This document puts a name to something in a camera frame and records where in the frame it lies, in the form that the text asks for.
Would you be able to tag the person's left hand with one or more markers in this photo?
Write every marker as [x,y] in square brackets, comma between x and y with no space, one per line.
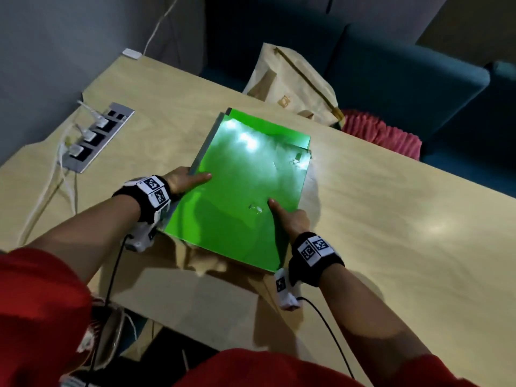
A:
[181,181]

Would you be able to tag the person's right hand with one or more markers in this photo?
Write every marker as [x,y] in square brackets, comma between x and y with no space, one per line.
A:
[294,223]

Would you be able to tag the stack of gathered green folders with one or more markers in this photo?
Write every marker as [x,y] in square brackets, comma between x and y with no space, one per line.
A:
[234,189]

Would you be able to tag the person's right forearm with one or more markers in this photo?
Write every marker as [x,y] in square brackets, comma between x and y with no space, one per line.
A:
[371,322]

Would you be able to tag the person's left forearm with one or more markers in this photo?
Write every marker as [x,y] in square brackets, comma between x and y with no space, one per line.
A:
[88,233]

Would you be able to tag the table power socket strip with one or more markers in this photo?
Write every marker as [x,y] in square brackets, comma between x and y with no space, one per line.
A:
[127,112]

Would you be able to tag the black left wristband with markers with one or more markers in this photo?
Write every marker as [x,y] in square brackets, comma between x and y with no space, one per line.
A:
[145,195]

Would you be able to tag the black wristband with markers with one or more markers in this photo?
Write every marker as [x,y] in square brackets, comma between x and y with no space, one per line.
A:
[145,195]
[314,257]

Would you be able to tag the black right wristband with markers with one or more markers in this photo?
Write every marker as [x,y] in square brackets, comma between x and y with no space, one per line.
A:
[314,257]

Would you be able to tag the white plug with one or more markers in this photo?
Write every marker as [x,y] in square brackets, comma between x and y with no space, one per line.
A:
[89,136]
[102,122]
[76,151]

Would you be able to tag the red ribbed cushion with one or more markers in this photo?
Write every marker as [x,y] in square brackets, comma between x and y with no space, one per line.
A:
[379,134]

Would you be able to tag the small white adapter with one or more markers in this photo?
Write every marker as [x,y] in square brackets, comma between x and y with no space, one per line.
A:
[132,53]

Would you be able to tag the beige tote bag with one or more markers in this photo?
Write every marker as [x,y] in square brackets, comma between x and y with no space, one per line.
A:
[282,76]

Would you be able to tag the white and red sneaker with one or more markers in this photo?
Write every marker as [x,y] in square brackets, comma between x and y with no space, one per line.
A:
[107,334]

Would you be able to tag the dark teal sofa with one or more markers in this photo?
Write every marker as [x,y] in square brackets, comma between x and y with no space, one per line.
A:
[403,84]

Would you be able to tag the red shirt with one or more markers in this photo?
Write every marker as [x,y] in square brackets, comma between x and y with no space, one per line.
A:
[36,318]

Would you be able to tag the dark teal armchair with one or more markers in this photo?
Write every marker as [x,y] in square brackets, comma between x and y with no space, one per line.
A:
[483,137]

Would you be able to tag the grey partition panel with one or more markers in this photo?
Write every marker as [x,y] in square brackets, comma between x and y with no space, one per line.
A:
[383,12]

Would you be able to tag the taupe partition panel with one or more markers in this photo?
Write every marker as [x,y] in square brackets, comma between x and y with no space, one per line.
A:
[475,28]

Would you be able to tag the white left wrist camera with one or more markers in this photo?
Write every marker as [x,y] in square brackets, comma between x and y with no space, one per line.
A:
[143,235]

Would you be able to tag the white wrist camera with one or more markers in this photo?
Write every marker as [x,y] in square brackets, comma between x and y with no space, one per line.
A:
[143,235]
[286,292]

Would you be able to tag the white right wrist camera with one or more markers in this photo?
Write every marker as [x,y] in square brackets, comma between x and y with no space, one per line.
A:
[286,292]

